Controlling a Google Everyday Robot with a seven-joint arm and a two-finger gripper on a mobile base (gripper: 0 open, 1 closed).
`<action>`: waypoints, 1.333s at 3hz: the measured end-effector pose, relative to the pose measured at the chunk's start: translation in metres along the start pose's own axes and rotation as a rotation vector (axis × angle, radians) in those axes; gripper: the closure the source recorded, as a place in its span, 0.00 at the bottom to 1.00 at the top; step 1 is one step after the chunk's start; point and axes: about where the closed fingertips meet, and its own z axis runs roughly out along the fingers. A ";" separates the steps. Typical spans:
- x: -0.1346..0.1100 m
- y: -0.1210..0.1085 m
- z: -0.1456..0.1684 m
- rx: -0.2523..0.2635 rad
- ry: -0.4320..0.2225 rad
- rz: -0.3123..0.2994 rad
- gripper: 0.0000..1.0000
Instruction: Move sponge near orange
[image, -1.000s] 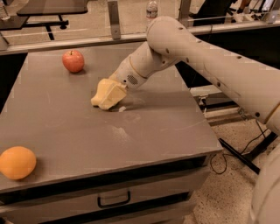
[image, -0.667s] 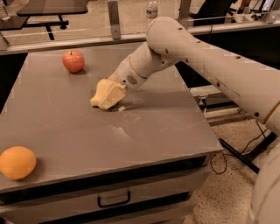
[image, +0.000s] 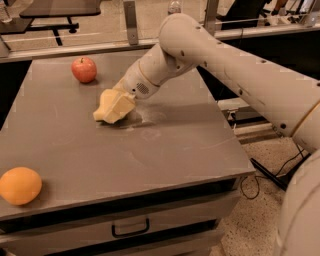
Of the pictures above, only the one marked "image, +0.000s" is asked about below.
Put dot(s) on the grey metal post right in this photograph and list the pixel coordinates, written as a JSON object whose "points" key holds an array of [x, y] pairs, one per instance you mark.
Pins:
{"points": [[210, 16]]}

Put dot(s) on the grey cabinet drawer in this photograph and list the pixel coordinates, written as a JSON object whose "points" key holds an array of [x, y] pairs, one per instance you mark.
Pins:
{"points": [[188, 227]]}

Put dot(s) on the red apple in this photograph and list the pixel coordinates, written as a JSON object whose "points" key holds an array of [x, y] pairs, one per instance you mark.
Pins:
{"points": [[84, 69]]}

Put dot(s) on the orange fruit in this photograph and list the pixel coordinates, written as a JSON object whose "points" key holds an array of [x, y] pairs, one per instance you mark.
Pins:
{"points": [[20, 185]]}

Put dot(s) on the clear plastic water bottle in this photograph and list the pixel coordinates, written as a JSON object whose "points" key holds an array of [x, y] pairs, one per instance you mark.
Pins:
{"points": [[174, 6]]}

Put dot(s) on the black drawer handle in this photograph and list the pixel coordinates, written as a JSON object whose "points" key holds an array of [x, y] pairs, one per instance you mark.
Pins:
{"points": [[130, 227]]}

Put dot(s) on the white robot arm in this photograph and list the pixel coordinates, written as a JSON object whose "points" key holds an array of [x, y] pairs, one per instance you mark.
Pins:
{"points": [[287, 99]]}

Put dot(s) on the grey metal post left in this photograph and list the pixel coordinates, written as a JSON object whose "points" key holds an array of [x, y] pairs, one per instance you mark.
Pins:
{"points": [[131, 21]]}

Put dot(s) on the black office chair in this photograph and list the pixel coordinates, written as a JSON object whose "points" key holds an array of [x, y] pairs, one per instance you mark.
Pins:
{"points": [[242, 14]]}

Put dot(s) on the dark background table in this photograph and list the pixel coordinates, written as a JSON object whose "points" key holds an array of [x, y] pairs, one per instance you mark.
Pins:
{"points": [[46, 9]]}

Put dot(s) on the grey metal post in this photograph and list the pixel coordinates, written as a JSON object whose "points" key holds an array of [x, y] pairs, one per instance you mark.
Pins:
{"points": [[210, 16], [131, 21]]}

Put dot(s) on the black stand leg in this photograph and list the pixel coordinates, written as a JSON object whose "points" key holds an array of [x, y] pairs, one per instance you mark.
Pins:
{"points": [[281, 181]]}

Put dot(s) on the yellow sponge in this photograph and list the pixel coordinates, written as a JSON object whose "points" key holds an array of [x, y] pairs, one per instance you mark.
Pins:
{"points": [[107, 99]]}

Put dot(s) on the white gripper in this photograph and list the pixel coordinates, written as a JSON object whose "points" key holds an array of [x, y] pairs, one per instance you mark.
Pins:
{"points": [[135, 81]]}

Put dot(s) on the grey metal rail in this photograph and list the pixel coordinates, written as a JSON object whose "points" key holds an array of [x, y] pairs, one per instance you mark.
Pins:
{"points": [[8, 55]]}

